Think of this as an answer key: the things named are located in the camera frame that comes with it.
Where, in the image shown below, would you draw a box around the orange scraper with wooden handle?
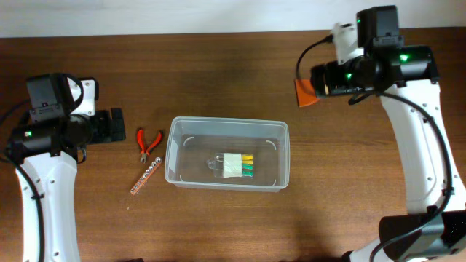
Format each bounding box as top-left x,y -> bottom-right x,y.
294,79 -> 326,108

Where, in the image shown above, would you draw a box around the clear case of screwdrivers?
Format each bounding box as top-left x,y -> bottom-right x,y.
207,153 -> 254,178

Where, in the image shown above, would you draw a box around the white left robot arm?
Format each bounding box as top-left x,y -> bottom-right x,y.
5,73 -> 126,261

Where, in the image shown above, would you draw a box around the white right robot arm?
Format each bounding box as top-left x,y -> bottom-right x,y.
311,5 -> 465,261

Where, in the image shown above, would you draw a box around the clear plastic container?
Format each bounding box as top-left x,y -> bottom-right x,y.
165,116 -> 291,192

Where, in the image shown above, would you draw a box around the orange handled cutting pliers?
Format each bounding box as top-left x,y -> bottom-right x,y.
136,128 -> 164,163

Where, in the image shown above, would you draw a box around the orange socket bit rail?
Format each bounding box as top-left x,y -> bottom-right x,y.
130,157 -> 163,196

